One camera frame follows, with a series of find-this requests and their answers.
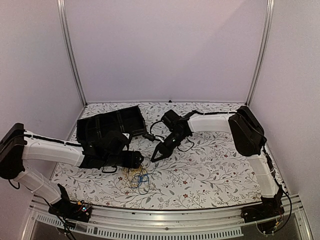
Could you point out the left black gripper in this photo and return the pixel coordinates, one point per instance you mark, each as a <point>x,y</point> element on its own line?
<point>133,161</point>

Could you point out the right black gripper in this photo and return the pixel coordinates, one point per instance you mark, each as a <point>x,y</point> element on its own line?
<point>165,151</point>

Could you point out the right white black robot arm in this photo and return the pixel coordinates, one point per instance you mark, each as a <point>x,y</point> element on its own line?
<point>248,136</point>

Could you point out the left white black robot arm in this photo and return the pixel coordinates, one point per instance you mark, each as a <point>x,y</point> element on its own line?
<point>19,145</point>

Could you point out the black three-compartment bin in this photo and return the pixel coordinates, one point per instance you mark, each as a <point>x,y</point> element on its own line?
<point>127,120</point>

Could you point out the floral tablecloth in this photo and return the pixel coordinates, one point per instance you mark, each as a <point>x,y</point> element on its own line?
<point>205,171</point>

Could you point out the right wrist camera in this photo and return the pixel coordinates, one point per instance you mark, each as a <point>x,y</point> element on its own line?
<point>152,137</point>

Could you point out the aluminium front rail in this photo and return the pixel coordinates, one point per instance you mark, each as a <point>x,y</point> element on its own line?
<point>111,223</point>

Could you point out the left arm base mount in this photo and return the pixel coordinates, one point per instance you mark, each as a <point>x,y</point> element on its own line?
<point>80,211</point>

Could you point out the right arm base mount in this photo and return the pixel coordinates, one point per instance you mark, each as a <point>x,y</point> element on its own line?
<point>262,212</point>

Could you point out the right aluminium corner post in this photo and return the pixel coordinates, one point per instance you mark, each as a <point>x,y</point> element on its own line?
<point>270,4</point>

